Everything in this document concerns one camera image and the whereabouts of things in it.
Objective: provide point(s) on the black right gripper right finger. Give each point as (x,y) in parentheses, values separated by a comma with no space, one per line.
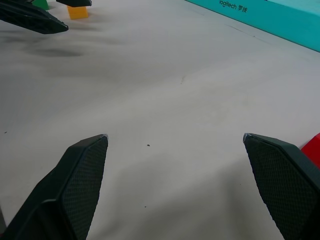
(280,185)

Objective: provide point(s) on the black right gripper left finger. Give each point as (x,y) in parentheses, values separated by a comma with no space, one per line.
(72,190)

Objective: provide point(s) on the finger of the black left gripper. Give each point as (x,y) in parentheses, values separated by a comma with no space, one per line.
(76,2)
(27,20)

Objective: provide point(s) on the yellow block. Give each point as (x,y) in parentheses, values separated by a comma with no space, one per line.
(78,12)

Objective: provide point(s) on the green block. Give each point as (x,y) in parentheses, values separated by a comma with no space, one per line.
(41,3)

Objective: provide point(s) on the red block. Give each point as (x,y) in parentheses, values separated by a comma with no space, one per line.
(312,147)

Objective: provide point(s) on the teal logitech box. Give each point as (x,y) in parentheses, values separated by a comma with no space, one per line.
(270,20)

